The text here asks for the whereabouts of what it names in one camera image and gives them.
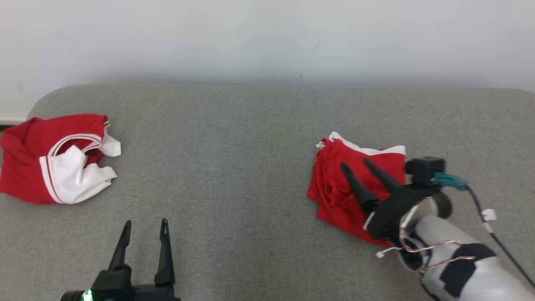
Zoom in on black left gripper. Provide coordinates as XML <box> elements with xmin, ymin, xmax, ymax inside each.
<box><xmin>90</xmin><ymin>218</ymin><xmax>181</xmax><ymax>301</ymax></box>

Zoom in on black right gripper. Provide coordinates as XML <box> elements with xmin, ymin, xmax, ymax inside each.
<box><xmin>340</xmin><ymin>158</ymin><xmax>443</xmax><ymax>245</ymax></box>

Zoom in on red shorts white trim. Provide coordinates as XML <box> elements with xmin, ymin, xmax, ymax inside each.
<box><xmin>307</xmin><ymin>132</ymin><xmax>407</xmax><ymax>247</ymax></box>

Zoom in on red white basketball jersey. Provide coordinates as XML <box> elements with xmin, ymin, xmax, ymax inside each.
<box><xmin>0</xmin><ymin>114</ymin><xmax>122</xmax><ymax>205</ymax></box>

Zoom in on grey fabric sofa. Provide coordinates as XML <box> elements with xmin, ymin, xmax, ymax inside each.
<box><xmin>0</xmin><ymin>83</ymin><xmax>535</xmax><ymax>301</ymax></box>

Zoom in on red white thin wires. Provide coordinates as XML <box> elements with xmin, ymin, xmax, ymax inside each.
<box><xmin>376</xmin><ymin>240</ymin><xmax>477</xmax><ymax>272</ymax></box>

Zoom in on black cable teal connector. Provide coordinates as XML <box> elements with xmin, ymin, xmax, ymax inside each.
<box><xmin>434</xmin><ymin>172</ymin><xmax>535</xmax><ymax>289</ymax></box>

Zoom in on white wall baseboard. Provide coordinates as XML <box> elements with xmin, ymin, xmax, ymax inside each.
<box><xmin>0</xmin><ymin>113</ymin><xmax>28</xmax><ymax>127</ymax></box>

